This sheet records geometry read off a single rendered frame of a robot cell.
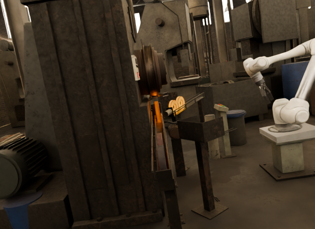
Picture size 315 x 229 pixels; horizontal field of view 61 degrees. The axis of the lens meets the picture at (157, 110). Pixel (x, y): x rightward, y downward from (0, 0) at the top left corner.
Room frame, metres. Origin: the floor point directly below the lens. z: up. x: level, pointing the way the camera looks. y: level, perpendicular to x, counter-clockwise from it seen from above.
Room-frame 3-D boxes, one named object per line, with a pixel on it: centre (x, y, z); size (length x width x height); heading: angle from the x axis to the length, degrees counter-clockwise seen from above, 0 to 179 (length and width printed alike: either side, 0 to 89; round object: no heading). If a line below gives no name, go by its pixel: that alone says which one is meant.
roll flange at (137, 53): (2.39, 0.08, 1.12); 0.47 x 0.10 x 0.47; 179
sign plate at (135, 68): (2.05, 0.11, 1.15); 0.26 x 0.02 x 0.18; 179
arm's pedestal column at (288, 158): (2.39, -1.14, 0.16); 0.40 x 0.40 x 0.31; 89
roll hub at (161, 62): (2.39, -0.10, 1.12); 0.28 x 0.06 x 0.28; 179
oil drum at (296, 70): (4.96, -2.72, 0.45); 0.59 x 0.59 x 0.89
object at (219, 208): (1.89, -0.29, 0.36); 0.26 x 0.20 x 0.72; 34
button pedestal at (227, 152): (3.06, -0.75, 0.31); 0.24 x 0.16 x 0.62; 179
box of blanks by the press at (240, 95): (4.82, -1.31, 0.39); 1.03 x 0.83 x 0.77; 104
